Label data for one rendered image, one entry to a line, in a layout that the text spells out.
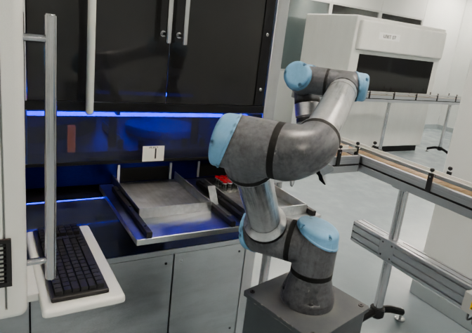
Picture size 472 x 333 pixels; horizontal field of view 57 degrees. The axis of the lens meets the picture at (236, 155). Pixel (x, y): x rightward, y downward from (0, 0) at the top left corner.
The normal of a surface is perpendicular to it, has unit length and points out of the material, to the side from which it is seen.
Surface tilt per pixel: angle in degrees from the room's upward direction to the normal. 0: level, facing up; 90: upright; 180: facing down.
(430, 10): 90
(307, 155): 82
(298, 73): 75
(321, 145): 64
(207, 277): 90
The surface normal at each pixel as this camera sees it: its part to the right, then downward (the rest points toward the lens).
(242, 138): -0.28, -0.23
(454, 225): -0.87, 0.04
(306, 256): -0.40, 0.24
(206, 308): 0.49, 0.28
